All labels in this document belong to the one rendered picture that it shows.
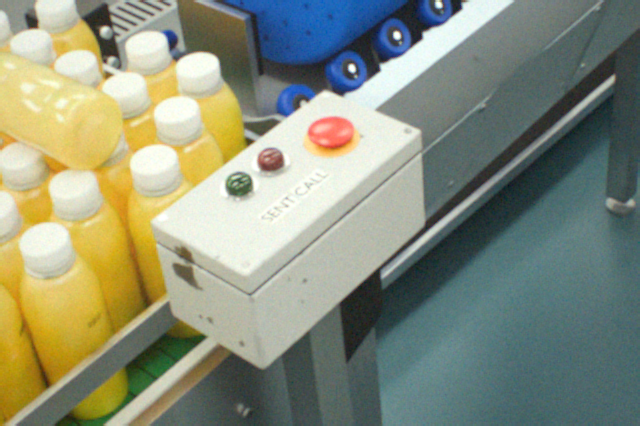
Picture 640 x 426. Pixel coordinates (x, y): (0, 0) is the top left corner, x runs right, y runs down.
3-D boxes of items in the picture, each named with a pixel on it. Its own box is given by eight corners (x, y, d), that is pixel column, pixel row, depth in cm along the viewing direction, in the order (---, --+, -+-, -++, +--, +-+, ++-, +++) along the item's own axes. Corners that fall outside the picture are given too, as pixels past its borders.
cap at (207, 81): (184, 67, 112) (181, 51, 111) (225, 68, 111) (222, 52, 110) (173, 92, 109) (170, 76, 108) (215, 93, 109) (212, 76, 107)
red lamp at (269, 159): (291, 162, 94) (290, 150, 93) (272, 178, 93) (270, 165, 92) (270, 152, 95) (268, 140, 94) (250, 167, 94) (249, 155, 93)
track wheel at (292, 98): (306, 74, 123) (296, 79, 124) (276, 96, 120) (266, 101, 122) (330, 112, 124) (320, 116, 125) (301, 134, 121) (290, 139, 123)
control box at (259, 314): (426, 226, 102) (422, 126, 95) (263, 372, 91) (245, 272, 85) (334, 182, 107) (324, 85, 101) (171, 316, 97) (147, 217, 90)
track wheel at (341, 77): (354, 39, 127) (343, 45, 128) (326, 60, 124) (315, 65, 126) (377, 76, 128) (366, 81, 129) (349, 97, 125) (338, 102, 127)
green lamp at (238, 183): (260, 187, 92) (258, 174, 91) (240, 203, 91) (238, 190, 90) (239, 176, 93) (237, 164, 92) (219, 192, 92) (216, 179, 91)
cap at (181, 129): (209, 127, 105) (206, 110, 104) (169, 145, 103) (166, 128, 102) (188, 106, 107) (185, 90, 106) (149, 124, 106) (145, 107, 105)
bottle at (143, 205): (189, 351, 107) (155, 210, 97) (137, 320, 111) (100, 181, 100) (239, 307, 111) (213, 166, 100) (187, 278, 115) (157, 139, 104)
